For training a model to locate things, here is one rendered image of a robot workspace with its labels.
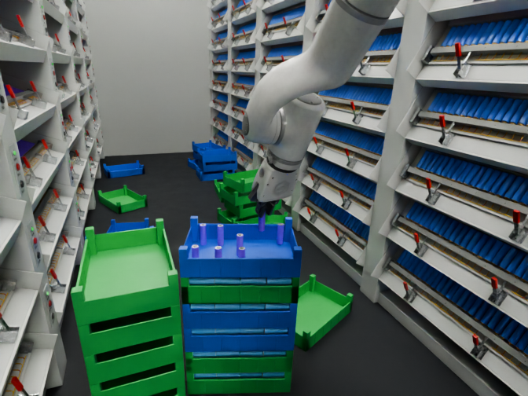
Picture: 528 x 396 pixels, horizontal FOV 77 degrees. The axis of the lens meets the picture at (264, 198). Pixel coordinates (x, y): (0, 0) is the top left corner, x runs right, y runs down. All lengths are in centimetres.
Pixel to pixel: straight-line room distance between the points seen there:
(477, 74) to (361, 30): 60
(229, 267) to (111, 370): 33
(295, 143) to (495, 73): 59
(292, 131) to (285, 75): 12
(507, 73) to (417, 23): 34
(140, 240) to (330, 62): 71
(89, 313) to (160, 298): 14
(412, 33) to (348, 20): 73
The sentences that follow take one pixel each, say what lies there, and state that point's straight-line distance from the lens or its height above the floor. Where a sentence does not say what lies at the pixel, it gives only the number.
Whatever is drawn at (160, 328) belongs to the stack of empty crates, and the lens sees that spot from 82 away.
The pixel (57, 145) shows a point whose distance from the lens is 163.
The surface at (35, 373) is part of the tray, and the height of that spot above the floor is 15.
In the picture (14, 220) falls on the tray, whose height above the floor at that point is 54.
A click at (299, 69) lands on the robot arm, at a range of 61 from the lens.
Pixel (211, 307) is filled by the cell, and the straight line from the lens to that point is 93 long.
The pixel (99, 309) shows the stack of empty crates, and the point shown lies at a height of 43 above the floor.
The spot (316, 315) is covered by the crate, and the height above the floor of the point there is 0.
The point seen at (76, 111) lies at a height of 63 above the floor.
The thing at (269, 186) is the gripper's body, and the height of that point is 64.
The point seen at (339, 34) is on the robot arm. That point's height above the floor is 94.
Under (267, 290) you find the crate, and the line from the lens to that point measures 89.
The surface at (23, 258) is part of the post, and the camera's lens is 103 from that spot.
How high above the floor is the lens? 89
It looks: 21 degrees down
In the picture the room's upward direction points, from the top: 2 degrees clockwise
